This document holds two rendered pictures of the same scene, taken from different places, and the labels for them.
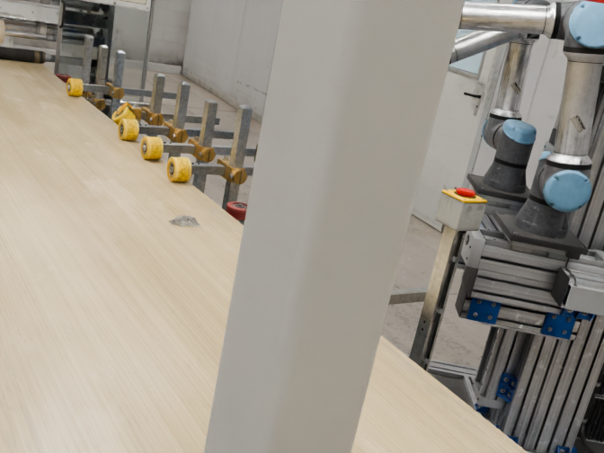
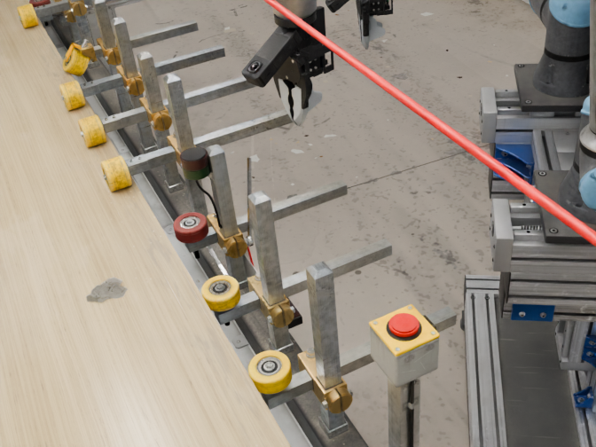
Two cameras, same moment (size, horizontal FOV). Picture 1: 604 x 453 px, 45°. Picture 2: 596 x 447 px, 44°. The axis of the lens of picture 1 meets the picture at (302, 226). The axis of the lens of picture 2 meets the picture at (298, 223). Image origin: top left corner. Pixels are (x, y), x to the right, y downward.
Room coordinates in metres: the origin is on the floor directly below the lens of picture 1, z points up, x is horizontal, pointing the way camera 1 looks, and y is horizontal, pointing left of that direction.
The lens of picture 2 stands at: (0.80, -0.36, 1.96)
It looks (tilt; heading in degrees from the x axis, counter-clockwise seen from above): 38 degrees down; 13
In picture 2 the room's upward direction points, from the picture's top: 6 degrees counter-clockwise
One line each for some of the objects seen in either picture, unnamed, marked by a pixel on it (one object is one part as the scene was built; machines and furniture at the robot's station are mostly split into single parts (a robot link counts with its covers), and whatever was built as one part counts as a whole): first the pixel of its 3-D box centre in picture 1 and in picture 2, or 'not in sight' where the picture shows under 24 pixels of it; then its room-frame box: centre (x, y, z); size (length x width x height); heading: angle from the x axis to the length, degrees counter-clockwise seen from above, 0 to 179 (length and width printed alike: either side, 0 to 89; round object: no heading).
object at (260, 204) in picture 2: not in sight; (271, 286); (1.92, -0.03, 0.89); 0.03 x 0.03 x 0.48; 35
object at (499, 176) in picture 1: (507, 173); (567, 64); (2.54, -0.68, 1.09); 0.15 x 0.15 x 0.10
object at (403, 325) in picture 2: (465, 193); (403, 326); (1.51, -0.33, 1.22); 0.04 x 0.04 x 0.02
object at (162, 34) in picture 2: (180, 118); (145, 38); (3.05, 0.61, 0.95); 0.36 x 0.03 x 0.03; 125
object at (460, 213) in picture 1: (460, 211); (403, 347); (1.51, -0.33, 1.18); 0.07 x 0.07 x 0.08; 35
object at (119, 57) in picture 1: (115, 102); (81, 18); (3.35, 0.98, 0.90); 0.03 x 0.03 x 0.48; 35
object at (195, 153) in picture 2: not in sight; (202, 193); (2.10, 0.15, 1.00); 0.06 x 0.06 x 0.22; 35
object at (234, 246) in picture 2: not in sight; (226, 234); (2.14, 0.13, 0.85); 0.13 x 0.06 x 0.05; 35
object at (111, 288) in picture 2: (184, 218); (105, 286); (1.87, 0.32, 0.91); 0.09 x 0.07 x 0.02; 119
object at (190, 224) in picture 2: (236, 221); (193, 239); (2.11, 0.20, 0.85); 0.08 x 0.08 x 0.11
